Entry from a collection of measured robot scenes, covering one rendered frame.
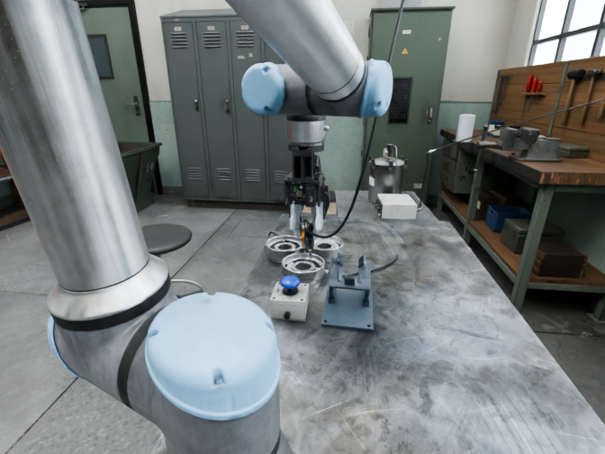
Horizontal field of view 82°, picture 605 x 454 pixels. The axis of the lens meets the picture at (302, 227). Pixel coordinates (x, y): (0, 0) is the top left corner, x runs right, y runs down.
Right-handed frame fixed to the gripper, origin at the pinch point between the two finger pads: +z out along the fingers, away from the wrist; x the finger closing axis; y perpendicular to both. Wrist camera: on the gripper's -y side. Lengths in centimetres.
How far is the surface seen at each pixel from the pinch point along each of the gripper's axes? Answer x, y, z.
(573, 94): 139, -187, -28
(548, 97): 138, -215, -25
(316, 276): 2.3, 0.3, 10.5
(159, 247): -70, -49, 32
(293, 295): -0.7, 12.2, 8.7
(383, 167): 22, -102, 5
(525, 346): 42.1, 14.4, 13.1
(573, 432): 41, 32, 13
